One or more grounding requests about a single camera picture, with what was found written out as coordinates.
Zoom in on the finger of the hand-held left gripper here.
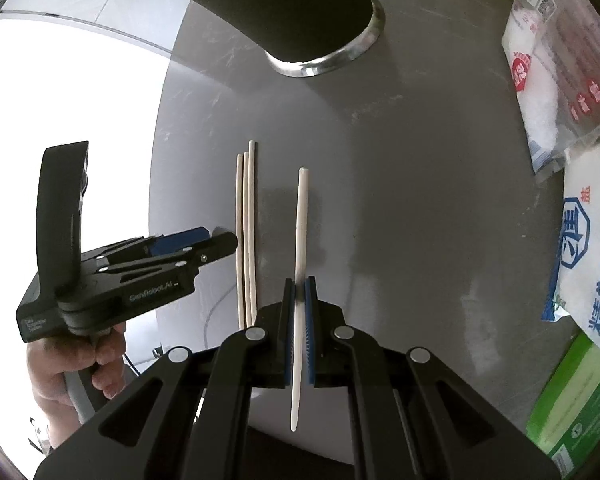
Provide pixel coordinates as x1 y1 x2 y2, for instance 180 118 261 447
105 232 239 277
100 226 212 262

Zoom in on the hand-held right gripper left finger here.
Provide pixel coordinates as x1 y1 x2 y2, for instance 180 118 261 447
32 280 297 480

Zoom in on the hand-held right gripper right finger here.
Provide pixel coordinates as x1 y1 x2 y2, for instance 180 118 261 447
302 276 563 480

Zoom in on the pale wooden chopstick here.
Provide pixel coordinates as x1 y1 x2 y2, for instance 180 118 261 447
235 154 246 331
242 149 253 328
290 167 310 432
248 140 259 321

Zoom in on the black cylindrical chopstick holder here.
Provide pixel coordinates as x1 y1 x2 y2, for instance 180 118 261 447
132 0 386 77

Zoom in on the person's left forearm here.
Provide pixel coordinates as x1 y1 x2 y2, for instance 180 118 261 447
32 390 83 453

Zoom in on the person's left hand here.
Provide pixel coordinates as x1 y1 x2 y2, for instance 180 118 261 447
26 324 131 413

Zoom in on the green package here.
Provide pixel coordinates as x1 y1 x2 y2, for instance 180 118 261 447
525 332 600 471

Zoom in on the blue and white bag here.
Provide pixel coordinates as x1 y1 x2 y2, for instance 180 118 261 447
540 140 600 371

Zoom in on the clear bag red print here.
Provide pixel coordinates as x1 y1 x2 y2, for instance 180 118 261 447
500 0 600 176

